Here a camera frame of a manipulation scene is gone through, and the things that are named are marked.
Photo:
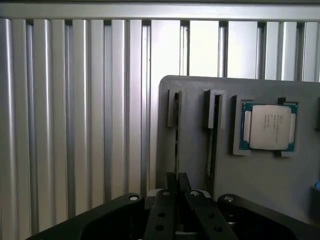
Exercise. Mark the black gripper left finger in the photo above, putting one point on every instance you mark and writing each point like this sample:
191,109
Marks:
160,217

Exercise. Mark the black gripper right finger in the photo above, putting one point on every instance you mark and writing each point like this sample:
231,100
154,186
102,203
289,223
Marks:
212,220

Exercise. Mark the dark RAM stick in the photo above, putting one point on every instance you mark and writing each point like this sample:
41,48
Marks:
177,135
212,155

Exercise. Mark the grey plastic parts rack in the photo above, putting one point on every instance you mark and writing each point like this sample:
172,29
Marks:
255,175

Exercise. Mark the dark part with blue tip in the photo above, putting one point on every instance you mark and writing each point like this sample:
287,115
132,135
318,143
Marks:
315,202

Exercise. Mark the CPU with silver lid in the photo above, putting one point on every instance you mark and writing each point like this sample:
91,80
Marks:
270,125

